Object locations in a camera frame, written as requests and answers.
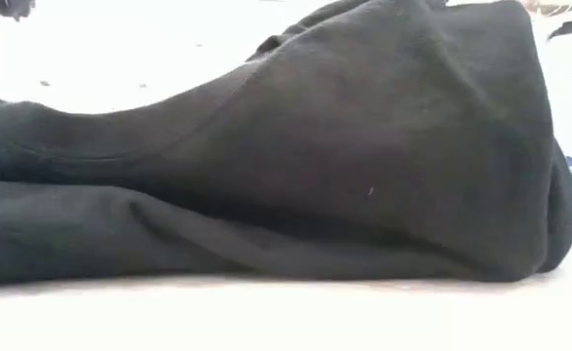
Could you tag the black fabric garment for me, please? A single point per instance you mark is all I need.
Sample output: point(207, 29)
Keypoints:
point(315, 170)

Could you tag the dark ceiling bracket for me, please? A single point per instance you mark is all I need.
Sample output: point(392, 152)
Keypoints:
point(565, 29)

